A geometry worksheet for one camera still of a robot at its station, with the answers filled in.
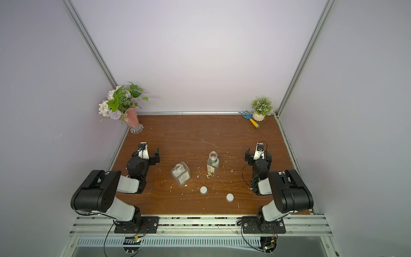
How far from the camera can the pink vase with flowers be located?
0.87m

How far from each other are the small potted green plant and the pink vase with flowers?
0.75 metres

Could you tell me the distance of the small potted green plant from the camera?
1085 mm
